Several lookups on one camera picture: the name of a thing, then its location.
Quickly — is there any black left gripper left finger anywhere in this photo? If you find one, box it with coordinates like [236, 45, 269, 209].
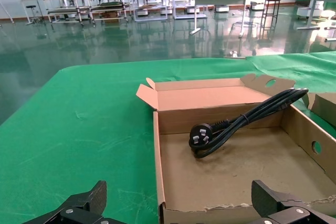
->
[23, 180, 117, 224]

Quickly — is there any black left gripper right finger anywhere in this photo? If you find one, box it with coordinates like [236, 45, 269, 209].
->
[251, 179, 336, 224]

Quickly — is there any black power cable bundle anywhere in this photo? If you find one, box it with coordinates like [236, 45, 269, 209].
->
[188, 87, 310, 159]

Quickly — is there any large white robot base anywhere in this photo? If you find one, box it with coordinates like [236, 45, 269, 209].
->
[296, 6, 323, 20]

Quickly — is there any cardboard box with intact lid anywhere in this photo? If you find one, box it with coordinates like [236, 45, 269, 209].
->
[135, 73, 336, 224]

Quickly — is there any cardboard box with torn lid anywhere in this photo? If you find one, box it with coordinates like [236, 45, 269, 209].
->
[301, 92, 336, 140]

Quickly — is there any green table cloth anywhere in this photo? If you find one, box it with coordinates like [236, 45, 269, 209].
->
[0, 50, 336, 224]

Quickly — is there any metal table clamp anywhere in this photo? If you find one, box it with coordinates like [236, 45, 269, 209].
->
[224, 50, 247, 59]

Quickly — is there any black round stool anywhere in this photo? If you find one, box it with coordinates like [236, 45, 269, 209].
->
[25, 5, 47, 25]

